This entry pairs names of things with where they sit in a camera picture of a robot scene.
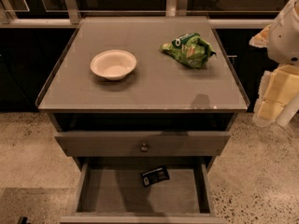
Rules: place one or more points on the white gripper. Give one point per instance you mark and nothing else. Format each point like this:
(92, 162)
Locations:
(285, 37)

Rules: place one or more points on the black rxbar chocolate wrapper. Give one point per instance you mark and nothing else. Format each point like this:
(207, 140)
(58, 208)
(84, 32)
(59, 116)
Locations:
(154, 176)

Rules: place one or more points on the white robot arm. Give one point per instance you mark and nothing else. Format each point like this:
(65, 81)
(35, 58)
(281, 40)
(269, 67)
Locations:
(290, 11)

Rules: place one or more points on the grey drawer cabinet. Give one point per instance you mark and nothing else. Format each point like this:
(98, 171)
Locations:
(160, 95)

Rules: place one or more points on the grey top drawer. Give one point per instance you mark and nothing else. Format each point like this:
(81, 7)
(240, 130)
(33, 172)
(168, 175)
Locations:
(127, 144)

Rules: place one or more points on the round metal drawer knob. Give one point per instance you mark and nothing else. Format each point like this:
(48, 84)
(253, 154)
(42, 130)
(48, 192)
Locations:
(144, 147)

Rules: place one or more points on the grey open middle drawer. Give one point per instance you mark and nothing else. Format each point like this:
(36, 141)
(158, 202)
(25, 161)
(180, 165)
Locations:
(111, 191)

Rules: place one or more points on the green crumpled chip bag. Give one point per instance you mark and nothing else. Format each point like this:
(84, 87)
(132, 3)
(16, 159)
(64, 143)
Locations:
(190, 49)

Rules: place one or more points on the white paper bowl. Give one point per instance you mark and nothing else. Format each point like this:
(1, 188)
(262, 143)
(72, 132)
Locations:
(113, 64)

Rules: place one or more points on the small black floor object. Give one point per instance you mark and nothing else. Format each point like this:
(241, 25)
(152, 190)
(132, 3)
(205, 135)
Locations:
(22, 220)

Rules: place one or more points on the white cylindrical post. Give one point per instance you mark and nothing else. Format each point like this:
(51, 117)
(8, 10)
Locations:
(289, 111)

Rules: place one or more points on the metal railing frame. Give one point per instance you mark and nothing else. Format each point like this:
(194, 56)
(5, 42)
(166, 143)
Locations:
(222, 14)

